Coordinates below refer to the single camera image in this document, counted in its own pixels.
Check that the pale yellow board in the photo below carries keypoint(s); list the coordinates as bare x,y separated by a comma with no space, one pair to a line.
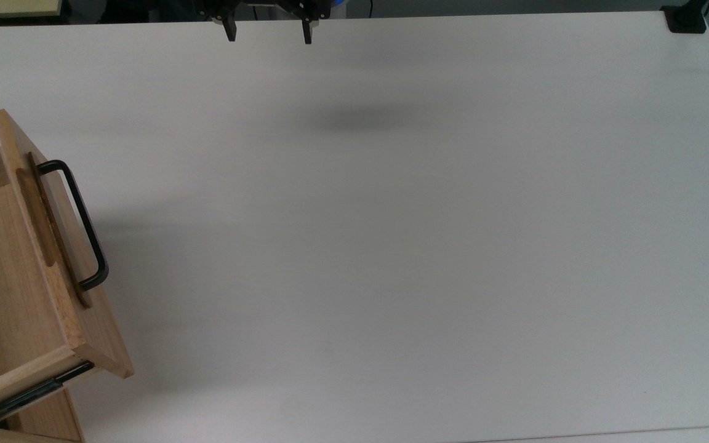
7,7

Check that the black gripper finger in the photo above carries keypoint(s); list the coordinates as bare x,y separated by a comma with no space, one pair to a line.
307,32
229,31

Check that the black Franka gripper body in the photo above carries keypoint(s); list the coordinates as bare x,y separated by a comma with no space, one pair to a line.
268,5

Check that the black clamp mount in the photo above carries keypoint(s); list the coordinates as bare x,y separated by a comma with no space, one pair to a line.
685,18

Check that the light wooden cabinet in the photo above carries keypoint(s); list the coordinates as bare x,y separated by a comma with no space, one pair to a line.
47,418

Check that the black drawer slide rail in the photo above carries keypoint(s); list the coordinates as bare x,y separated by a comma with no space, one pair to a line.
28,394

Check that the light wooden drawer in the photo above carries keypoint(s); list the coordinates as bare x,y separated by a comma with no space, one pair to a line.
16,264

